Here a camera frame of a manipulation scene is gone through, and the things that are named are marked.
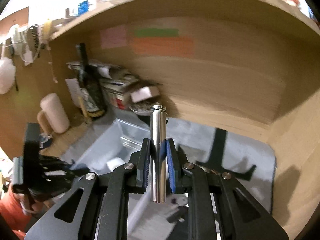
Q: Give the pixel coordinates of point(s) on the bowl of small trinkets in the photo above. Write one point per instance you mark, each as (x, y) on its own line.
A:
(142, 108)

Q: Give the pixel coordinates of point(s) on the stack of books and papers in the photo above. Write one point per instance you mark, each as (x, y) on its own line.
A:
(116, 82)

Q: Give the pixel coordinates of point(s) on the grey felt mat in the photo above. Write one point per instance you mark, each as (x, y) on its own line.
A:
(206, 146)

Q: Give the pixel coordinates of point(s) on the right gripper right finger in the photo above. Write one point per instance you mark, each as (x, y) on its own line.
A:
(176, 158)

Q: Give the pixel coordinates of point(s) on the silver metal cylinder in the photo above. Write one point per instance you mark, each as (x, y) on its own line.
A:
(158, 155)

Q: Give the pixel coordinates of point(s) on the white paper note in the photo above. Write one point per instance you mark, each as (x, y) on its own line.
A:
(74, 90)

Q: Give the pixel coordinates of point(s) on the clear plastic bin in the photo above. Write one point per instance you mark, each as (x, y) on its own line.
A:
(146, 220)

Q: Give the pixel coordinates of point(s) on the orange sticky note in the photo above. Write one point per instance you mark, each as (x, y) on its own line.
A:
(163, 46)

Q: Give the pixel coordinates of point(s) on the dark wine bottle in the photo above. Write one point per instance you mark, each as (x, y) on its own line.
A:
(88, 80)

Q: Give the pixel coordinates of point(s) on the pink sticky note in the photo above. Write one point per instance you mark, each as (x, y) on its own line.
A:
(115, 37)

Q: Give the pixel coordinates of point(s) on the green sticky note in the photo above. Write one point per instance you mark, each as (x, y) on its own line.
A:
(156, 32)

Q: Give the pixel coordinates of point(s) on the cream pink mug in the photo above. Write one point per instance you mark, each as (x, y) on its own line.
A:
(52, 117)

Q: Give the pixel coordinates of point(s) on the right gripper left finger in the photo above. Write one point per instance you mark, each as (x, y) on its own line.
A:
(141, 160)

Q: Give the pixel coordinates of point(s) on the white card on bowl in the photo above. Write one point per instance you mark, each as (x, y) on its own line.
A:
(144, 93)

